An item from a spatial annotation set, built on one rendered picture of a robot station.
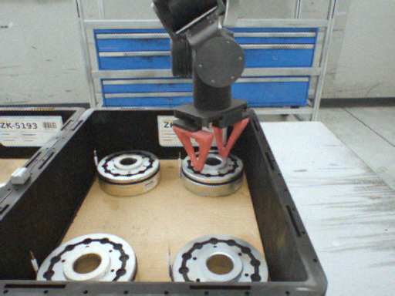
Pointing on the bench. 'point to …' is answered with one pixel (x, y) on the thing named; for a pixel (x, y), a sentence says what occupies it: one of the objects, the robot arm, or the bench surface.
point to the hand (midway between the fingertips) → (211, 158)
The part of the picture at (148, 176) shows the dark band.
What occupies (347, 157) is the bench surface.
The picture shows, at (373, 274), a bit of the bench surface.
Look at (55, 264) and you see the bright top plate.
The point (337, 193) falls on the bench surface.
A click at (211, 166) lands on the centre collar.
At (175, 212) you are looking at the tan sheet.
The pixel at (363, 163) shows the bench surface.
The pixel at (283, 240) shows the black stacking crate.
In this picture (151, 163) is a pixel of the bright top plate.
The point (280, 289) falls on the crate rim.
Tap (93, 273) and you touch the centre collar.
